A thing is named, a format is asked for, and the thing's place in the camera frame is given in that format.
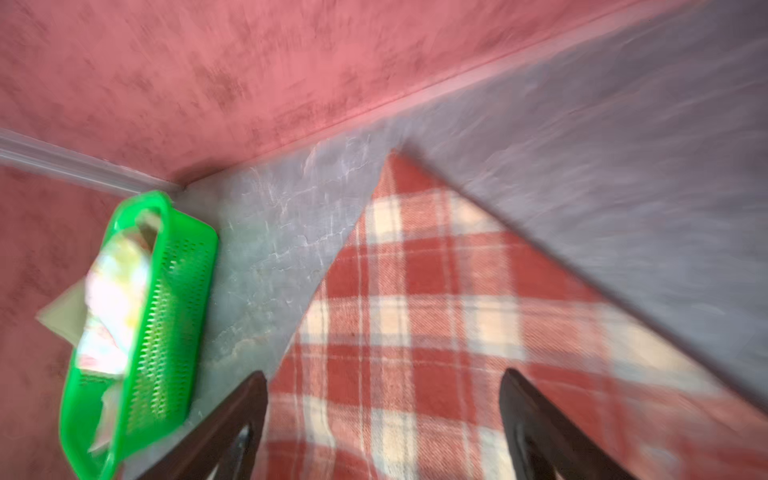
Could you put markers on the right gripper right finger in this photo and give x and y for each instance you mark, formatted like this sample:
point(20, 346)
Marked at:
point(543, 442)

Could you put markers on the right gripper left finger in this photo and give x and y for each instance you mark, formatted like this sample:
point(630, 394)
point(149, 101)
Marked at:
point(225, 444)

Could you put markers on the green plastic basket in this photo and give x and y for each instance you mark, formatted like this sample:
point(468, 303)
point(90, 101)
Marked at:
point(156, 391)

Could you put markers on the red plaid skirt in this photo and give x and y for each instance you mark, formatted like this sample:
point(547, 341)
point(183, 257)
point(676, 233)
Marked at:
point(395, 369)

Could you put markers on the floral pastel skirt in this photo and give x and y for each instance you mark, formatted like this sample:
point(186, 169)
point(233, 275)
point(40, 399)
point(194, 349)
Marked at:
point(116, 289)

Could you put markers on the olive green skirt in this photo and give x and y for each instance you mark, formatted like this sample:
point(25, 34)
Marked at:
point(66, 315)

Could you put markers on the left aluminium corner post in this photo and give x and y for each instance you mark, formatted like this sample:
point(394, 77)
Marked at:
point(35, 156)

